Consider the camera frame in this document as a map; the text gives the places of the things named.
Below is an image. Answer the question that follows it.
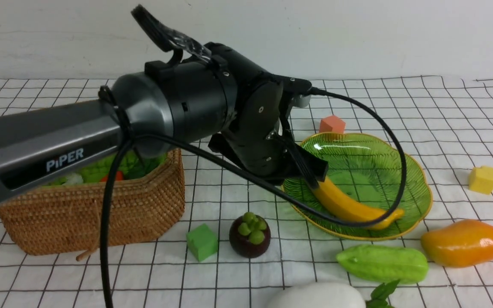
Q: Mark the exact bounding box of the green glass leaf plate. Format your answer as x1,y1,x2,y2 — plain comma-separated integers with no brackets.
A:
294,132,433,241

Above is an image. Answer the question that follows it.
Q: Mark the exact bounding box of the yellow foam cube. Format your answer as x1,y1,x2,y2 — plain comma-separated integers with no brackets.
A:
468,166,493,195

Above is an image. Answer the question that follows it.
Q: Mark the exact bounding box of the orange yellow toy mango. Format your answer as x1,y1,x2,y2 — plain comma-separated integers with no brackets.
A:
420,219,493,268

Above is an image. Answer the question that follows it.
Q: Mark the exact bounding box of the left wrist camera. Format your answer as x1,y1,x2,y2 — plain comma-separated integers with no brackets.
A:
281,77,312,108

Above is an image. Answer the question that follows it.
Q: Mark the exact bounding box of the white toy radish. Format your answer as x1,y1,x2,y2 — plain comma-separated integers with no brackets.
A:
266,279,400,308

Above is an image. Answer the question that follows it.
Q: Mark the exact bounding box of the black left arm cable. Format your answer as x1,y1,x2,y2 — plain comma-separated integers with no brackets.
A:
99,4,407,308

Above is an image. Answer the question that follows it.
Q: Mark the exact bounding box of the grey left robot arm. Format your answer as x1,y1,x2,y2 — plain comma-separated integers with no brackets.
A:
0,42,328,204

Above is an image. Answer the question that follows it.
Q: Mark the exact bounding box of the yellow toy banana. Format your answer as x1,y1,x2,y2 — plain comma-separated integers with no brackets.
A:
310,172,399,222

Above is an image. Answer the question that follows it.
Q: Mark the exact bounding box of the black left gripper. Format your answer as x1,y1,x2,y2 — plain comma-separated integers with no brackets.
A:
209,80,328,189

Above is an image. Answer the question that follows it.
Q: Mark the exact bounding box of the white grid tablecloth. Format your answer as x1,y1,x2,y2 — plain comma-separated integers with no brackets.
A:
0,76,493,308

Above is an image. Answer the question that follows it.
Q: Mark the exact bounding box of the green foam cube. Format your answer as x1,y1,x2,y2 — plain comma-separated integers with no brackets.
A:
186,224,219,262

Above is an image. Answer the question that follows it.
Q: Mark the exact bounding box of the purple toy mangosteen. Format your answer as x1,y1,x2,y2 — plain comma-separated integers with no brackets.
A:
229,212,271,259

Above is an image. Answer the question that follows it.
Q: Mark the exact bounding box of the woven rattan basket green lining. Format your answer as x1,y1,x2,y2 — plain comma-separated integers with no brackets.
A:
0,149,185,261

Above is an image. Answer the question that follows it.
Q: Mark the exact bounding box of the white toy cauliflower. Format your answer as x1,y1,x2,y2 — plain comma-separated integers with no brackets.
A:
59,173,84,186

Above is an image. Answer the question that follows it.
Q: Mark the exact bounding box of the orange foam cube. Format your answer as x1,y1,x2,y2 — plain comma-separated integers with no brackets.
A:
318,115,346,134

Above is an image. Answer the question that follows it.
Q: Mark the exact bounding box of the orange toy carrot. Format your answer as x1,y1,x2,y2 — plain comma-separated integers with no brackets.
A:
99,151,168,184

